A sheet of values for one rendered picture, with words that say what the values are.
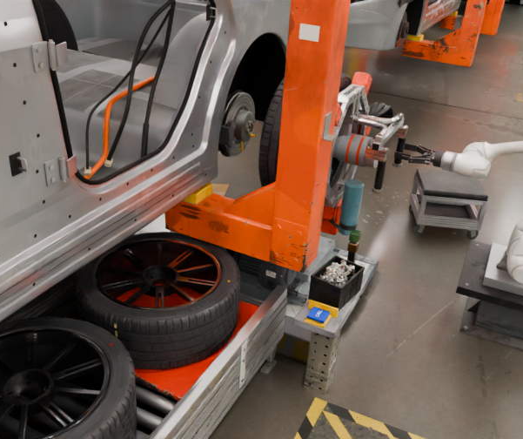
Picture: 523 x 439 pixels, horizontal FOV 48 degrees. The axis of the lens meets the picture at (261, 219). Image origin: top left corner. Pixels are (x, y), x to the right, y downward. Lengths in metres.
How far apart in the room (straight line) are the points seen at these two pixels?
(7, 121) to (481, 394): 2.21
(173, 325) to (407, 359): 1.23
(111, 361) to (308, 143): 1.02
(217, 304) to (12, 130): 1.00
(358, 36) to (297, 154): 3.14
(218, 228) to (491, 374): 1.43
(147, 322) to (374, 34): 3.72
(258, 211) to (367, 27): 3.10
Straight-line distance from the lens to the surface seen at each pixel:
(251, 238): 2.47
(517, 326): 3.21
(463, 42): 6.28
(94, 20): 4.53
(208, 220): 2.55
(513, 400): 2.93
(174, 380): 2.30
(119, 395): 1.93
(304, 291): 2.99
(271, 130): 2.62
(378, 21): 5.30
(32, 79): 1.73
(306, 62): 2.12
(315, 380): 2.64
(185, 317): 2.21
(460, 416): 2.76
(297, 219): 2.34
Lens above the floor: 1.87
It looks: 29 degrees down
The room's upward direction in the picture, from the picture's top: 4 degrees clockwise
